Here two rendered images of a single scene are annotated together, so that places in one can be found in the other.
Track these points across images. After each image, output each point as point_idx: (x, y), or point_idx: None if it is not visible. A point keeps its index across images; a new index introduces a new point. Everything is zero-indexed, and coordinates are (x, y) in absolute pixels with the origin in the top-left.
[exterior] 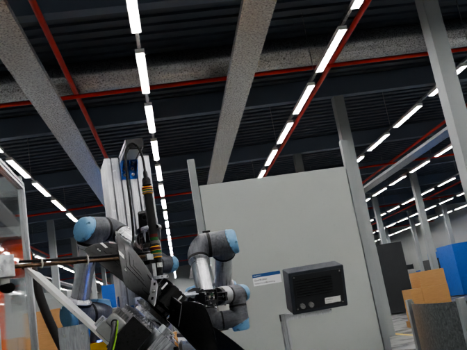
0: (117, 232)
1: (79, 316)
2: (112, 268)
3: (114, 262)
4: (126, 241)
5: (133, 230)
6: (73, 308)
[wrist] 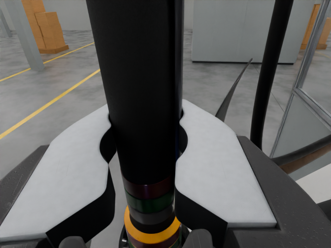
0: (248, 62)
1: (301, 178)
2: (317, 205)
3: (329, 212)
4: (235, 82)
5: (256, 99)
6: (321, 178)
